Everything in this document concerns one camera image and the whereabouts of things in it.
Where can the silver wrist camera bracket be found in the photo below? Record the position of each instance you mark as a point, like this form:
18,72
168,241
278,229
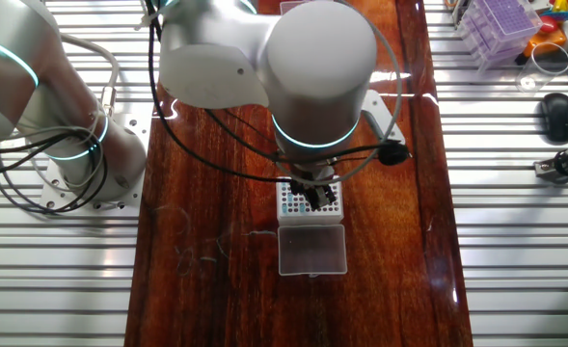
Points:
377,111

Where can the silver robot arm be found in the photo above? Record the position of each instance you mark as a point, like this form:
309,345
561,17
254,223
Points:
312,72

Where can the orange toy with red knob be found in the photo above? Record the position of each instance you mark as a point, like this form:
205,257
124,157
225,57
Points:
544,43

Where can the dark red wooden board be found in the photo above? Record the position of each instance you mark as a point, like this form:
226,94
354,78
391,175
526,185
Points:
385,217

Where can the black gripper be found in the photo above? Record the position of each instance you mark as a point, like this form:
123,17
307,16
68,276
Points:
300,187

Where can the purple pipette tip box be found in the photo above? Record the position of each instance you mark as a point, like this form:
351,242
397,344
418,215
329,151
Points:
498,29

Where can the side camera mount arm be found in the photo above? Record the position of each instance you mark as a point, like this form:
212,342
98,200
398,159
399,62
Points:
549,168

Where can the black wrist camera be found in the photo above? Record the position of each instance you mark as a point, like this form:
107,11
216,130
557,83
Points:
393,154

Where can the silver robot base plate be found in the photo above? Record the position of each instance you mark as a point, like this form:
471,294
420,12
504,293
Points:
136,127

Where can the clear plastic cup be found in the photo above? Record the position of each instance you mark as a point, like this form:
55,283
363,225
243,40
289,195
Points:
529,82

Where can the black computer mouse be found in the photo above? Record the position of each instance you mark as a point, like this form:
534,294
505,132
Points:
557,118

